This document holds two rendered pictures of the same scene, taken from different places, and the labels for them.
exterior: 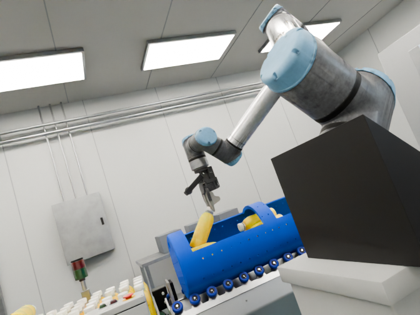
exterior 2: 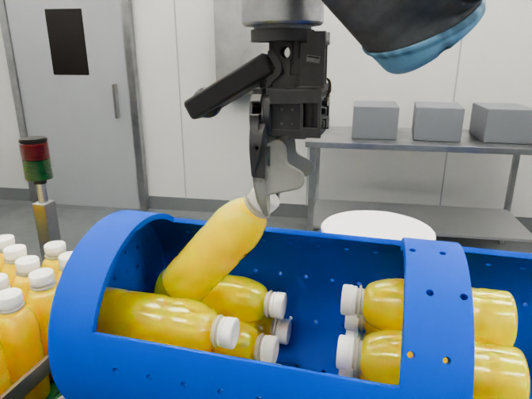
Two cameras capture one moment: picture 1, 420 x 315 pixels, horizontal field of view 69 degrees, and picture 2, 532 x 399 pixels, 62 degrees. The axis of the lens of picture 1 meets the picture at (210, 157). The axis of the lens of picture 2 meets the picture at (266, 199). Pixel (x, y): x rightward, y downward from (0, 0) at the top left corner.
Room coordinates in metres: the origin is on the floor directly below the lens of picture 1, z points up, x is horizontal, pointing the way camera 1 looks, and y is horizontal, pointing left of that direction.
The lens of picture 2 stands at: (1.03, -0.21, 1.45)
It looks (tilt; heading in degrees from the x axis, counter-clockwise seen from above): 18 degrees down; 33
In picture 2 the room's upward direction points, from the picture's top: straight up
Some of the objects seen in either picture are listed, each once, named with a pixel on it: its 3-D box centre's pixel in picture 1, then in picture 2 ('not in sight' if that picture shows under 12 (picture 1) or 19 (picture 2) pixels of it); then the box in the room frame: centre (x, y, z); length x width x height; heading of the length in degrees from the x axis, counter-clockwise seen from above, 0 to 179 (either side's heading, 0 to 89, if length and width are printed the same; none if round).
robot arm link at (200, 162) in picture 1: (199, 164); (283, 8); (1.48, 0.06, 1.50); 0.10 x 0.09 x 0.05; 18
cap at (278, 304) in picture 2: not in sight; (279, 305); (1.51, 0.08, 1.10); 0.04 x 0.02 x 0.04; 18
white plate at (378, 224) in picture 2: not in sight; (376, 230); (2.03, 0.11, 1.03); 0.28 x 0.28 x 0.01
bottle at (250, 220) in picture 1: (258, 220); (429, 310); (1.53, -0.12, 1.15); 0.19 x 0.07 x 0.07; 108
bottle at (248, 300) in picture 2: not in sight; (216, 296); (1.48, 0.18, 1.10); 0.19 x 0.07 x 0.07; 108
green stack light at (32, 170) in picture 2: (80, 273); (38, 168); (1.60, 0.82, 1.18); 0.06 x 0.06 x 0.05
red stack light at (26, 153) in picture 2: (78, 264); (35, 150); (1.60, 0.82, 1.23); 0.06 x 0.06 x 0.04
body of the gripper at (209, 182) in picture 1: (206, 180); (288, 85); (1.48, 0.05, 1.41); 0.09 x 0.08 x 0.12; 108
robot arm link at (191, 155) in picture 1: (194, 147); not in sight; (1.47, 0.06, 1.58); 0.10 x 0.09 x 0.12; 30
